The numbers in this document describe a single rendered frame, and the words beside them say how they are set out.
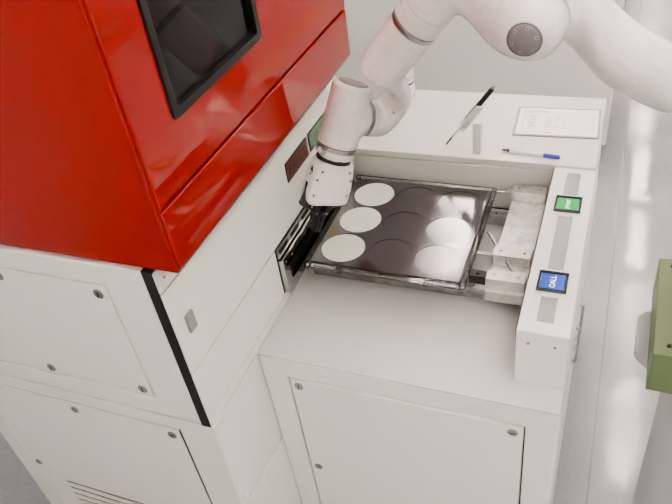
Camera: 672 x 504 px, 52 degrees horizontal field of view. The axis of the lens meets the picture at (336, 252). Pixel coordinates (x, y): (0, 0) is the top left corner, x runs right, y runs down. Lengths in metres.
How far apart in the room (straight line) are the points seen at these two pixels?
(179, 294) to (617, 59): 0.80
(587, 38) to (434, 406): 0.74
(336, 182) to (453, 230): 0.32
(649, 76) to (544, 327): 0.46
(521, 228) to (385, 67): 0.57
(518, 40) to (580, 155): 0.70
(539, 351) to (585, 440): 1.05
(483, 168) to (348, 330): 0.55
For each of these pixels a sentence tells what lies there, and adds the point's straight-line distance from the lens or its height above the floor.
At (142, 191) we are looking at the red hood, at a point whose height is 1.38.
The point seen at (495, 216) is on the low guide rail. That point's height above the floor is 0.85.
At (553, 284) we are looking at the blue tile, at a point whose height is 0.96.
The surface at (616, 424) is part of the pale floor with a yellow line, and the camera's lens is 2.42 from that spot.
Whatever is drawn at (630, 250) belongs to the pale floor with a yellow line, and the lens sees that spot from 3.04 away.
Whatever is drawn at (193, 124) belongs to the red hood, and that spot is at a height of 1.41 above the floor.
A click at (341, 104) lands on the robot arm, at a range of 1.39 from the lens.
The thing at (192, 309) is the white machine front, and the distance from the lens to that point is 1.25.
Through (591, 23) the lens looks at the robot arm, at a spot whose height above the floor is 1.44.
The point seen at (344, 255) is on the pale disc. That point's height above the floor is 0.90.
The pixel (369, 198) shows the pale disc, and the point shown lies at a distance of 1.75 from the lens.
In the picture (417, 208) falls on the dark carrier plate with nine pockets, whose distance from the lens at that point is 1.70.
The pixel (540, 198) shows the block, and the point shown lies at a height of 0.90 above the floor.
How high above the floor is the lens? 1.89
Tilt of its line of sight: 39 degrees down
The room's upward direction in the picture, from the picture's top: 9 degrees counter-clockwise
